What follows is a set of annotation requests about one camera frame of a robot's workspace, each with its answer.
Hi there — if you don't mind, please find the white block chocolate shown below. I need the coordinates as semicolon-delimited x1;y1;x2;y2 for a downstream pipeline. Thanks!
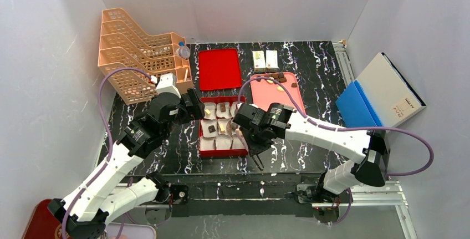
219;124;226;134

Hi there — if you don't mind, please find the red chocolate box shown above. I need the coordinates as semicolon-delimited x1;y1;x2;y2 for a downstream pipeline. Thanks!
198;96;248;158

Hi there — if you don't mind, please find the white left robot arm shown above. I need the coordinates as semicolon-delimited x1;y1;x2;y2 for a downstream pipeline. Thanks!
48;88;205;238

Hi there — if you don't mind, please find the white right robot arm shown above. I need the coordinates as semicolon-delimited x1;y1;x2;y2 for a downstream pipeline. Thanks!
233;103;390;201

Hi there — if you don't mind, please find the pink plastic tray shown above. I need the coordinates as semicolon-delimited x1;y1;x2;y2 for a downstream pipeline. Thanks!
249;72;306;113

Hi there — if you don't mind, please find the red tin lid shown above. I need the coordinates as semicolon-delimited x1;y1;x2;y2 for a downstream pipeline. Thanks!
198;48;242;91

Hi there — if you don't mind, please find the plastic water bottle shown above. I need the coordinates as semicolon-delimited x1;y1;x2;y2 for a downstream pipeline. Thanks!
176;42;191;59

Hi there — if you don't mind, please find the orange plastic file rack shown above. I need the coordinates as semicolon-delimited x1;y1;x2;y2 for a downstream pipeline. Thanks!
98;8;194;105

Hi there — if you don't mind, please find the blue folder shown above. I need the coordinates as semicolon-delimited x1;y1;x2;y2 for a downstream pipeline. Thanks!
335;80;382;128

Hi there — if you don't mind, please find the dark red round tin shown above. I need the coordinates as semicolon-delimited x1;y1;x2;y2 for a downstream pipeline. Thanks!
22;199;62;239

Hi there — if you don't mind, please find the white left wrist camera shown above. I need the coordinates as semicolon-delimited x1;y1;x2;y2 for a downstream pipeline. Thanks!
156;73;181;98

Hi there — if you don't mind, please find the aluminium rail frame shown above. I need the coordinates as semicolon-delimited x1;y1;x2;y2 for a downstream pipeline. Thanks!
125;40;420;239

